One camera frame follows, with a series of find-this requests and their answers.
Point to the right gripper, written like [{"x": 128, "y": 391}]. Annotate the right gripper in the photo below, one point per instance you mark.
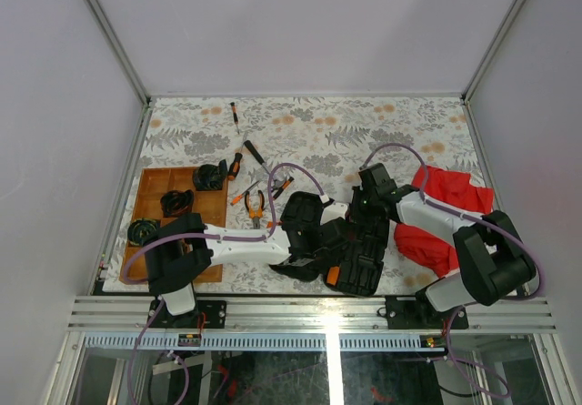
[{"x": 356, "y": 219}]

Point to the orange utility knife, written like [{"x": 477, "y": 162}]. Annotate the orange utility knife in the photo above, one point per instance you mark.
[{"x": 240, "y": 196}]

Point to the black orange handle screwdriver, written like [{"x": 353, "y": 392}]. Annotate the black orange handle screwdriver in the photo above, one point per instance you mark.
[{"x": 234, "y": 168}]

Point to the red cloth bag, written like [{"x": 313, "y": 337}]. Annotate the red cloth bag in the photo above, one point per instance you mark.
[{"x": 426, "y": 236}]

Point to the dark patterned rolled cloth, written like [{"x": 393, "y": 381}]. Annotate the dark patterned rolled cloth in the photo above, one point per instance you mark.
[{"x": 210, "y": 177}]

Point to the wooden compartment tray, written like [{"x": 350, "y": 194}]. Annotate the wooden compartment tray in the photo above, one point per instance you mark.
[{"x": 163, "y": 195}]

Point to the black plastic tool case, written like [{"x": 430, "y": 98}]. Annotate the black plastic tool case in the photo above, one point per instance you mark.
[{"x": 300, "y": 220}]

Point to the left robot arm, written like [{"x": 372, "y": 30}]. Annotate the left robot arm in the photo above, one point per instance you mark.
[{"x": 179, "y": 252}]

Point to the aluminium front rail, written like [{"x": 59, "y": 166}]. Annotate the aluminium front rail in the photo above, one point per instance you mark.
[{"x": 260, "y": 323}]

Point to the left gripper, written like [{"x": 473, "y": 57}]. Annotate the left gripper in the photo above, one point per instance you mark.
[{"x": 332, "y": 261}]

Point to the orange long-nose pliers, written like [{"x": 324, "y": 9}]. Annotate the orange long-nose pliers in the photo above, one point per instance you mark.
[{"x": 255, "y": 213}]

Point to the claw hammer black handle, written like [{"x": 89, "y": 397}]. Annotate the claw hammer black handle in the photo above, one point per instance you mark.
[{"x": 259, "y": 159}]

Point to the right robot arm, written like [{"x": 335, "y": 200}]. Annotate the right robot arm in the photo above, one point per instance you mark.
[{"x": 493, "y": 261}]

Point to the small precision screwdriver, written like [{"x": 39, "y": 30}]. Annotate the small precision screwdriver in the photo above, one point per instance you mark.
[
  {"x": 278, "y": 191},
  {"x": 235, "y": 116}
]

